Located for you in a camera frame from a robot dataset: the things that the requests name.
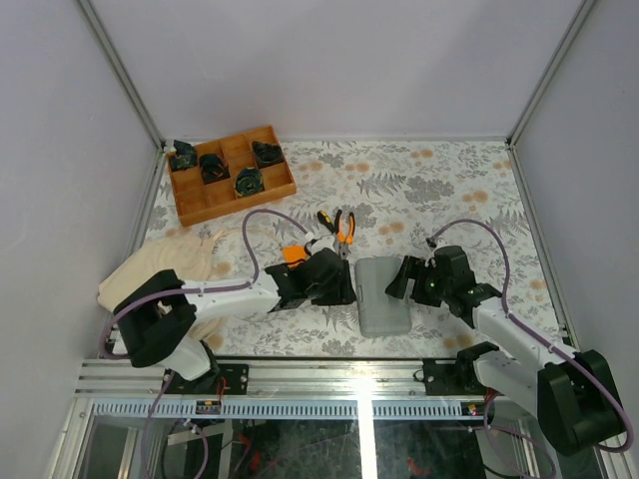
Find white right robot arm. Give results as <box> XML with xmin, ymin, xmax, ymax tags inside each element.
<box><xmin>385</xmin><ymin>245</ymin><xmax>630</xmax><ymax>456</ymax></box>

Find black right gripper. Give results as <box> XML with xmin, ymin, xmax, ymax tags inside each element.
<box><xmin>384</xmin><ymin>256</ymin><xmax>451</xmax><ymax>308</ymax></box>

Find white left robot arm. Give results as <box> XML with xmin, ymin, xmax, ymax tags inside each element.
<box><xmin>115</xmin><ymin>248</ymin><xmax>344</xmax><ymax>394</ymax></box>

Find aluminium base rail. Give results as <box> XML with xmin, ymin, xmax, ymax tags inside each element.
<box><xmin>74</xmin><ymin>356</ymin><xmax>615</xmax><ymax>420</ymax></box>

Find short yellow black screwdriver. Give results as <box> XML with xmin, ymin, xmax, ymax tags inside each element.
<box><xmin>317</xmin><ymin>211</ymin><xmax>335</xmax><ymax>235</ymax></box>

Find beige cloth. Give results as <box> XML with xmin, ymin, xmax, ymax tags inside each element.
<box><xmin>97</xmin><ymin>234</ymin><xmax>226</xmax><ymax>345</ymax></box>

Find dark rolled item back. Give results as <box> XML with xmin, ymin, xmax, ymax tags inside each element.
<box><xmin>252</xmin><ymin>141</ymin><xmax>284</xmax><ymax>168</ymax></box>

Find orange black pliers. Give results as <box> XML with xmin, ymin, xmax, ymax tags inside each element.
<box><xmin>333</xmin><ymin>210</ymin><xmax>355</xmax><ymax>259</ymax></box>

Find grey plastic tool case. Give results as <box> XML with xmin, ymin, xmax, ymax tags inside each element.
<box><xmin>354</xmin><ymin>256</ymin><xmax>412</xmax><ymax>338</ymax></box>

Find dark rolled item far left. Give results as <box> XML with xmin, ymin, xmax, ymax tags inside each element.
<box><xmin>170</xmin><ymin>140</ymin><xmax>198</xmax><ymax>172</ymax></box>

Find dark rolled item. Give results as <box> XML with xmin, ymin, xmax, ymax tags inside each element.
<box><xmin>252</xmin><ymin>141</ymin><xmax>284</xmax><ymax>168</ymax></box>
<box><xmin>234</xmin><ymin>168</ymin><xmax>264</xmax><ymax>198</ymax></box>
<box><xmin>199</xmin><ymin>154</ymin><xmax>229</xmax><ymax>185</ymax></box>
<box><xmin>170</xmin><ymin>140</ymin><xmax>198</xmax><ymax>172</ymax></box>

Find dark rolled item centre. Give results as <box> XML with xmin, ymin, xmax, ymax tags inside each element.
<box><xmin>234</xmin><ymin>168</ymin><xmax>264</xmax><ymax>198</ymax></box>

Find orange tape measure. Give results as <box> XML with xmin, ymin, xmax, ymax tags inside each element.
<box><xmin>282</xmin><ymin>244</ymin><xmax>308</xmax><ymax>263</ymax></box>

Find wooden compartment tray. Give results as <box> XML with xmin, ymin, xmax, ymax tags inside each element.
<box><xmin>167</xmin><ymin>126</ymin><xmax>297</xmax><ymax>227</ymax></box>

